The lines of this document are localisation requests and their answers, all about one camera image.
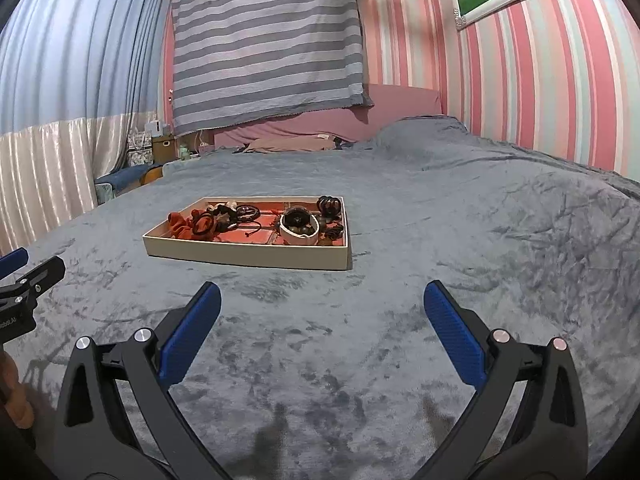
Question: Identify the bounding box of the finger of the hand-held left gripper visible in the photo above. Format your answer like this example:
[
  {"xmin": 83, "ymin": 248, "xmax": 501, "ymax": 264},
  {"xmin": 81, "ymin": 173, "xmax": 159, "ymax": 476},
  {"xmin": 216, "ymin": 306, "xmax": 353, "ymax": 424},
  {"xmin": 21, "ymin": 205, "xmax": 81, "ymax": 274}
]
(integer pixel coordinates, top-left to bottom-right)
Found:
[
  {"xmin": 0, "ymin": 256, "xmax": 67, "ymax": 311},
  {"xmin": 0, "ymin": 247, "xmax": 29, "ymax": 281}
]

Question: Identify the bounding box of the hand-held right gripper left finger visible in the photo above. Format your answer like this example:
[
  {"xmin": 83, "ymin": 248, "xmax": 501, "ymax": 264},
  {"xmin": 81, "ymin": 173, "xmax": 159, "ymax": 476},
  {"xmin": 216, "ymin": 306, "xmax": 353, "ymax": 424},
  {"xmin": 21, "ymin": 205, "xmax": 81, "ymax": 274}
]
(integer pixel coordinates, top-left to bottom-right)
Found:
[{"xmin": 55, "ymin": 281, "xmax": 223, "ymax": 480}]

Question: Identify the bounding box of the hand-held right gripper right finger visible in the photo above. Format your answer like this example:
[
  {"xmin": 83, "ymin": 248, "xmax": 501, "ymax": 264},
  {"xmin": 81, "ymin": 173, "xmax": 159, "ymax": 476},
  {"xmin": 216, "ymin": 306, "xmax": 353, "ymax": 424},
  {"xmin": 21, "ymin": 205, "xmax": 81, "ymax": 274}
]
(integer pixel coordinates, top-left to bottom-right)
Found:
[{"xmin": 415, "ymin": 280, "xmax": 590, "ymax": 480}]

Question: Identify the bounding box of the brick-patterned tray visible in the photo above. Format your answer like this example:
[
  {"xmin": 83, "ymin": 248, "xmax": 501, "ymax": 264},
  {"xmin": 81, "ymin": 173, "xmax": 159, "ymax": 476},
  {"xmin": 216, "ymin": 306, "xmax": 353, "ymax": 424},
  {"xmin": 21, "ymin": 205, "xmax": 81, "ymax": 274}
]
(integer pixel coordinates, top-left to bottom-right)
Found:
[{"xmin": 142, "ymin": 196, "xmax": 352, "ymax": 272}]

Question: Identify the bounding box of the orange scrunchie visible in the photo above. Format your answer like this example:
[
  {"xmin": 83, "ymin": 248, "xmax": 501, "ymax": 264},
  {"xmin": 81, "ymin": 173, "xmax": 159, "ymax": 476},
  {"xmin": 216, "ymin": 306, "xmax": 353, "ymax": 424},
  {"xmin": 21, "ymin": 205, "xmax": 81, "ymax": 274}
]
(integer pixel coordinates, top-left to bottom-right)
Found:
[{"xmin": 167, "ymin": 211, "xmax": 194, "ymax": 240}]

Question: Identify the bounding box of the cream flower scrunchie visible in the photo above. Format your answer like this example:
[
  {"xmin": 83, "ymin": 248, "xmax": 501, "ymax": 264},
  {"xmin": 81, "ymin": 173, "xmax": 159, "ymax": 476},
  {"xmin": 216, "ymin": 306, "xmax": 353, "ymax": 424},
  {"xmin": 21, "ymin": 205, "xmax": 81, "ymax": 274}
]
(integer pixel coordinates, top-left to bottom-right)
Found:
[{"xmin": 279, "ymin": 209, "xmax": 321, "ymax": 247}]

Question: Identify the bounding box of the wooden bead bracelet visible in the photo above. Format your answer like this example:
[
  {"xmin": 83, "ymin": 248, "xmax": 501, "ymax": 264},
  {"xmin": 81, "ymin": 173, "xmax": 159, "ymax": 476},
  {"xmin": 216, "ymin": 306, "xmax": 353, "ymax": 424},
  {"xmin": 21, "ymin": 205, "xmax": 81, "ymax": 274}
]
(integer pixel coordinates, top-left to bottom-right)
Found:
[{"xmin": 285, "ymin": 212, "xmax": 314, "ymax": 236}]

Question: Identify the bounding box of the person's left hand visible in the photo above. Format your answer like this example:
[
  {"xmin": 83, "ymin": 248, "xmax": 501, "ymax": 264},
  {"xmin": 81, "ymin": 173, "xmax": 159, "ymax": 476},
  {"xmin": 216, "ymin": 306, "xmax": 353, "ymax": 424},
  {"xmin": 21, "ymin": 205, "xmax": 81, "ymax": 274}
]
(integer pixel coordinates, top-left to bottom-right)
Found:
[{"xmin": 0, "ymin": 352, "xmax": 36, "ymax": 428}]

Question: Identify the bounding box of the blue cloth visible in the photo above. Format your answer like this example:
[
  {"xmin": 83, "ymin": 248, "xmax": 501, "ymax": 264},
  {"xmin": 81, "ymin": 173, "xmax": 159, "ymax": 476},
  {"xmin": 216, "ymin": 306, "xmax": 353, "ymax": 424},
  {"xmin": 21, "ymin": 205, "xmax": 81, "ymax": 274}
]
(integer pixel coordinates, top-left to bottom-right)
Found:
[{"xmin": 95, "ymin": 164, "xmax": 163, "ymax": 196}]

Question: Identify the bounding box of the grey blanket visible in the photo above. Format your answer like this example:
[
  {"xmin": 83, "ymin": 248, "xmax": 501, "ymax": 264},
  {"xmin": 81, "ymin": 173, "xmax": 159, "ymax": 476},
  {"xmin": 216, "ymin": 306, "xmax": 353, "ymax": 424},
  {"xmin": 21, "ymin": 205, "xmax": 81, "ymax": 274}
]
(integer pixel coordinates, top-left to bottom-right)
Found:
[{"xmin": 0, "ymin": 116, "xmax": 640, "ymax": 480}]

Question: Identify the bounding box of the blue and cream curtain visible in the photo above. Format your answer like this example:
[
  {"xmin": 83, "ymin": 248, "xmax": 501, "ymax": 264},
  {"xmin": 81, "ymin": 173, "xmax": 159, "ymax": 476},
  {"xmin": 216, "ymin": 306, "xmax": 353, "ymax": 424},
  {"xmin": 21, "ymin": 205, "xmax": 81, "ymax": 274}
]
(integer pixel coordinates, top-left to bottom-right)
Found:
[{"xmin": 0, "ymin": 0, "xmax": 176, "ymax": 256}]

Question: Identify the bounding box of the cardboard box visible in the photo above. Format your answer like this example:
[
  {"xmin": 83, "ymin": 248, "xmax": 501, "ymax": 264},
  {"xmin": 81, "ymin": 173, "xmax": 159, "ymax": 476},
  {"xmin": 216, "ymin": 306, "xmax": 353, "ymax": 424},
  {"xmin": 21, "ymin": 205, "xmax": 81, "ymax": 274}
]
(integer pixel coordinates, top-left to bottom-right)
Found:
[{"xmin": 151, "ymin": 134, "xmax": 177, "ymax": 163}]

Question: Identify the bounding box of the beige pillow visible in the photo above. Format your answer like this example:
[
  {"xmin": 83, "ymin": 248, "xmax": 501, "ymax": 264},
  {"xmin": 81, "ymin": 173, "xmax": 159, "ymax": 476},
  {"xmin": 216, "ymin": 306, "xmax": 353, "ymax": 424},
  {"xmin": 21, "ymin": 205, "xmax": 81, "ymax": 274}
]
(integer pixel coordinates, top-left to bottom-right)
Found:
[{"xmin": 247, "ymin": 134, "xmax": 335, "ymax": 153}]

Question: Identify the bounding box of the pink headboard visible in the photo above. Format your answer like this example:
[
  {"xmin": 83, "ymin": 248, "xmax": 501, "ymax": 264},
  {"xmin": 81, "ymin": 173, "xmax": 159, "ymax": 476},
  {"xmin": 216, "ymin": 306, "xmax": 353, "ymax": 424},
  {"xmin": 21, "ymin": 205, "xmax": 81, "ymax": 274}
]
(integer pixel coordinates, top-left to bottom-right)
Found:
[{"xmin": 214, "ymin": 84, "xmax": 443, "ymax": 150}]

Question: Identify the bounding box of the grey striped hanging cloth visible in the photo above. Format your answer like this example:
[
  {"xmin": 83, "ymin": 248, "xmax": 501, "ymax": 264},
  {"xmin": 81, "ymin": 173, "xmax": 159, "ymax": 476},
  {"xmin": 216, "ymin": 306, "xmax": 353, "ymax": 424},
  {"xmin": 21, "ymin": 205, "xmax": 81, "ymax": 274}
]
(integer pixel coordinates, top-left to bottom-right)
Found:
[{"xmin": 170, "ymin": 0, "xmax": 375, "ymax": 136}]

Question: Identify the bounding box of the black and red hair tie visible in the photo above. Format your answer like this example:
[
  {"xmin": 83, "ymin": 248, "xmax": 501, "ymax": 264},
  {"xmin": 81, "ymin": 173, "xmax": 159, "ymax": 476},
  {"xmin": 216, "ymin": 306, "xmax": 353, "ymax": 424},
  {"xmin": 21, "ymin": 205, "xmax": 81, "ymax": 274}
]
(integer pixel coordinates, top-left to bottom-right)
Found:
[{"xmin": 190, "ymin": 210, "xmax": 223, "ymax": 240}]

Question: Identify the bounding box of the black spiral hair tie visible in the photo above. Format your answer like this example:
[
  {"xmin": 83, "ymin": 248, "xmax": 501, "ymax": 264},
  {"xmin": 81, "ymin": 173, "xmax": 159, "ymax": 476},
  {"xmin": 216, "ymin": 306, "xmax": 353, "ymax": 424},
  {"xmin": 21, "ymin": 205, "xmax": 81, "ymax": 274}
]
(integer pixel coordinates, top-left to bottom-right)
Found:
[{"xmin": 316, "ymin": 195, "xmax": 343, "ymax": 220}]

